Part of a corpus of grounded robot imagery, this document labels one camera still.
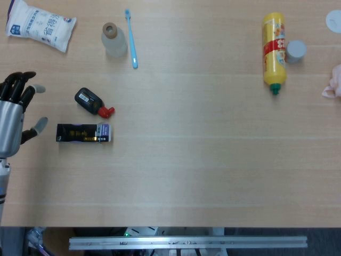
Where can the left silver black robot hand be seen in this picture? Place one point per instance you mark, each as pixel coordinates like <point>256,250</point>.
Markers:
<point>10,125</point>

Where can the aluminium rail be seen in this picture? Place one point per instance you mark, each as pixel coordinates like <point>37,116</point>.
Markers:
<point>186,242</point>

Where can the grey cylinder cup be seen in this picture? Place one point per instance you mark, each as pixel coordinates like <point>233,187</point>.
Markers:
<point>295,50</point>

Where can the pink cloth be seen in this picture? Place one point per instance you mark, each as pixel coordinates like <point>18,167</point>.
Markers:
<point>334,82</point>

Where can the white salt bag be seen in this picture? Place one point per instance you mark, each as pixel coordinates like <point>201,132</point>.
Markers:
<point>40,28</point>

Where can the blue toothbrush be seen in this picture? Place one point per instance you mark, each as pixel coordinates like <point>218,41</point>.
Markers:
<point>131,40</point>

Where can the black and blue box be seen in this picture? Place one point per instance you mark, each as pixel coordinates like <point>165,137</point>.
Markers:
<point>80,132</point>

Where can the white round lid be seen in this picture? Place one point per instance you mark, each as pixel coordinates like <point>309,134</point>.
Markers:
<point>334,21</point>

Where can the yellow bottle green cap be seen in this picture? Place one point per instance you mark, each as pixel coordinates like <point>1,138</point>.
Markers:
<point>274,48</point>

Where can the clear bottle with cork lid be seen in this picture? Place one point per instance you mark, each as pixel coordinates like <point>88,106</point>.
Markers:
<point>114,42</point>

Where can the black bottle with red cap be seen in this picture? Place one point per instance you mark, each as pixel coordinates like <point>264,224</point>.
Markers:
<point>88,100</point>

